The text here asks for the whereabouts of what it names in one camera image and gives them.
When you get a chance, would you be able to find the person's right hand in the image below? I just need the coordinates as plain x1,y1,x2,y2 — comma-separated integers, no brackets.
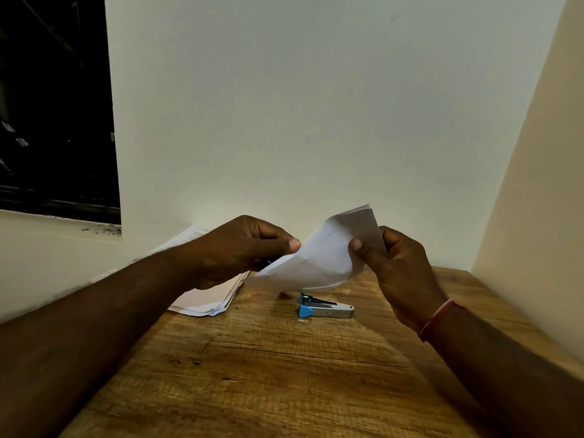
349,226,449,334

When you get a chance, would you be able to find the person's left hand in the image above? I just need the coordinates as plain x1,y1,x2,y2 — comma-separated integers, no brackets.
187,215,301,290

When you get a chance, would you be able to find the white paper sheet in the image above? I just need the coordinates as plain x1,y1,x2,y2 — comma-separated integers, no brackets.
250,204,388,293

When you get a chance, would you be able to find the person's right forearm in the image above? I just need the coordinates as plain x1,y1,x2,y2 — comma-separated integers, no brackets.
422,305,584,438

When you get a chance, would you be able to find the person's left forearm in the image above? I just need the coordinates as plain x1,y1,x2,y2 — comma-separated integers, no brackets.
0,245,201,438

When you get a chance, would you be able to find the blue and silver stapler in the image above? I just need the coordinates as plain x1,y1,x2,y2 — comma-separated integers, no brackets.
297,293,355,319

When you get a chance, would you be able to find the stack of white papers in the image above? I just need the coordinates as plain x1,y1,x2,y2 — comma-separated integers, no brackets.
90,225,251,318

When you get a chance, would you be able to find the red thread wristband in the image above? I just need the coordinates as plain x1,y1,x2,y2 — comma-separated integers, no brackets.
418,299,467,343

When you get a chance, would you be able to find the dark window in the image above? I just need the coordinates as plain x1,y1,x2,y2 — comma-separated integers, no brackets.
0,0,122,225

